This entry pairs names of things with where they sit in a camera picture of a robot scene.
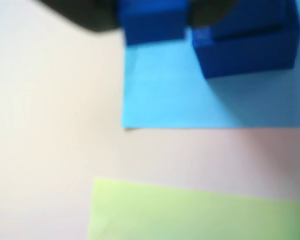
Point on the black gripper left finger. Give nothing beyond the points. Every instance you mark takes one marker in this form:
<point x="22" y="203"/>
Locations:
<point x="90" y="15"/>

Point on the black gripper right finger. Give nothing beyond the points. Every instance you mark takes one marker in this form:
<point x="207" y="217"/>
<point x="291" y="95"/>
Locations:
<point x="207" y="11"/>

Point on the small blue cube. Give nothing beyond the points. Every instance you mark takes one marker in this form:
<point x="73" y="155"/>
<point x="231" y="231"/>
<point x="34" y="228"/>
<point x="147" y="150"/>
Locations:
<point x="152" y="22"/>

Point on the medium blue cube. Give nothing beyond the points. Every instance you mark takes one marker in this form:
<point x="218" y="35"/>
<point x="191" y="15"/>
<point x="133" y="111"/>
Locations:
<point x="252" y="55"/>

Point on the light blue paper square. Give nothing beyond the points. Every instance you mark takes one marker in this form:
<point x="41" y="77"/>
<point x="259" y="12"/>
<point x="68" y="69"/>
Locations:
<point x="165" y="95"/>

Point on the green paper square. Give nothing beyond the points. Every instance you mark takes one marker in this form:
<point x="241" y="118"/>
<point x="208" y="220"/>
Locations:
<point x="190" y="215"/>

